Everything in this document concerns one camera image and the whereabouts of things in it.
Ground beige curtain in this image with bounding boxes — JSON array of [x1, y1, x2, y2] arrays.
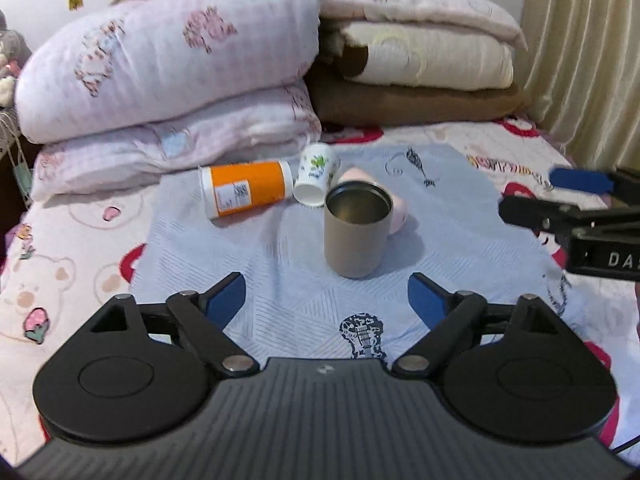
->
[[520, 0, 640, 171]]

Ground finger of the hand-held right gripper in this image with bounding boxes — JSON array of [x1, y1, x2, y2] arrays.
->
[[549, 166, 640, 197], [498, 194, 640, 242]]

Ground light blue printed cloth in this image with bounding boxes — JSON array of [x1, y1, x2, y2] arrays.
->
[[127, 142, 591, 361]]

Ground pink cup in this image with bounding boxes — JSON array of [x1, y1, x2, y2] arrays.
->
[[337, 166, 408, 236]]

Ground black cable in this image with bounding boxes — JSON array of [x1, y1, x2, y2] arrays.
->
[[610, 434, 640, 457]]

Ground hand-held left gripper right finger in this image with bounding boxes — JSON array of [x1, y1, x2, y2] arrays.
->
[[391, 271, 563, 379]]

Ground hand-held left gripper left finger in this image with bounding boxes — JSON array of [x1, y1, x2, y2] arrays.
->
[[89, 271, 261, 379]]

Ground green face mask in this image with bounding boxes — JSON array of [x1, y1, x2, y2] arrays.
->
[[12, 160, 34, 206]]

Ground brown folded blanket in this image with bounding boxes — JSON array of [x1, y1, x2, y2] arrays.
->
[[307, 67, 531, 126]]

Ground taupe metal-lined cup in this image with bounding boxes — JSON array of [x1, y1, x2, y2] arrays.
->
[[323, 181, 393, 279]]

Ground pink printed folded quilt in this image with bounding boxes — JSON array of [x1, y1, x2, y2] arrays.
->
[[31, 82, 323, 202], [14, 0, 322, 144]]

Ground orange bottle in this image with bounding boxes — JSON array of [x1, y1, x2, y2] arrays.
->
[[199, 159, 295, 221]]

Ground stack of folded blankets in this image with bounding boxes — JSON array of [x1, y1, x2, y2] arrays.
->
[[287, 0, 528, 51]]

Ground white floral cup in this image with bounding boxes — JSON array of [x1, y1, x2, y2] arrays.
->
[[292, 143, 342, 208]]

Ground plush toys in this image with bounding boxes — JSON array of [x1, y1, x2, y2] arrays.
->
[[0, 10, 32, 109]]

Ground cream folded blanket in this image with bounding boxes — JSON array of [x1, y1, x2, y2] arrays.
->
[[320, 22, 516, 92]]

